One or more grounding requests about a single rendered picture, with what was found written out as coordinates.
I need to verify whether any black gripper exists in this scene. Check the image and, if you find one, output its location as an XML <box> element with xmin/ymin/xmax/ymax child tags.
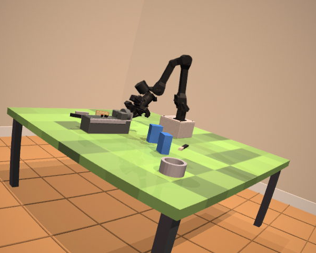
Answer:
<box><xmin>124</xmin><ymin>97</ymin><xmax>150</xmax><ymax>118</ymax></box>

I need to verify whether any grey hollow cylinder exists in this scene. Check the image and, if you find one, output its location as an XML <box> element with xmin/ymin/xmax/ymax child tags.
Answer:
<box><xmin>159</xmin><ymin>157</ymin><xmax>187</xmax><ymax>178</ymax></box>

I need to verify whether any blue rectangular block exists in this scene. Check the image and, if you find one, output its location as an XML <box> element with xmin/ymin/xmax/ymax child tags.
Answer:
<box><xmin>156</xmin><ymin>132</ymin><xmax>173</xmax><ymax>155</ymax></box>
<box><xmin>146</xmin><ymin>124</ymin><xmax>163</xmax><ymax>144</ymax></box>

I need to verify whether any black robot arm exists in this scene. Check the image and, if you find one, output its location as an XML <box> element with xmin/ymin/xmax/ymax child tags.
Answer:
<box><xmin>129</xmin><ymin>55</ymin><xmax>192</xmax><ymax>121</ymax></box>

